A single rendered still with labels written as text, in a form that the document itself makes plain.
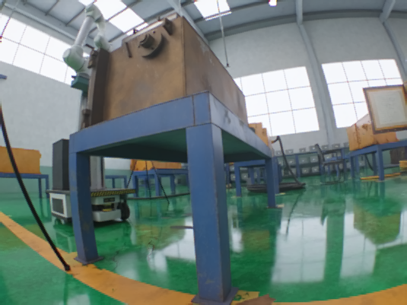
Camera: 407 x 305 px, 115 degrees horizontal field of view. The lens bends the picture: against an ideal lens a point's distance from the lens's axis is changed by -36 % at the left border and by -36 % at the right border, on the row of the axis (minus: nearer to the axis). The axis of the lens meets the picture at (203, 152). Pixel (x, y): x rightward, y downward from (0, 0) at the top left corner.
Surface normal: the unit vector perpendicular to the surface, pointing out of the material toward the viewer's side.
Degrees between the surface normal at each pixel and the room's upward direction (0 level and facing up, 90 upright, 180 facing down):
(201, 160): 90
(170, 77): 90
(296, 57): 90
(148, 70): 90
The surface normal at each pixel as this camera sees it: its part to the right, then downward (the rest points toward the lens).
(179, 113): -0.41, -0.08
